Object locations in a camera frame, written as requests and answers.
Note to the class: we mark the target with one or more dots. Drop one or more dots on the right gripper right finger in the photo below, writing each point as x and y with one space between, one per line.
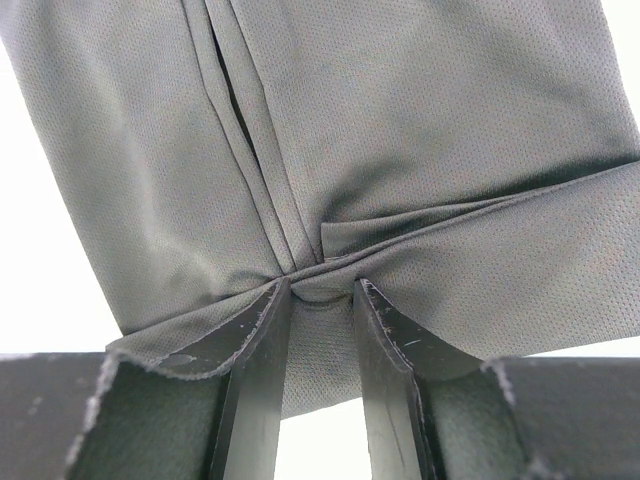
432 411

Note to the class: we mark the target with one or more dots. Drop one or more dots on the grey t shirt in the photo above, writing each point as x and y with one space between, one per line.
477 161

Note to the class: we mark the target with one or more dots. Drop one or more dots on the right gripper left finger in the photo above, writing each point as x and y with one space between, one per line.
211 410

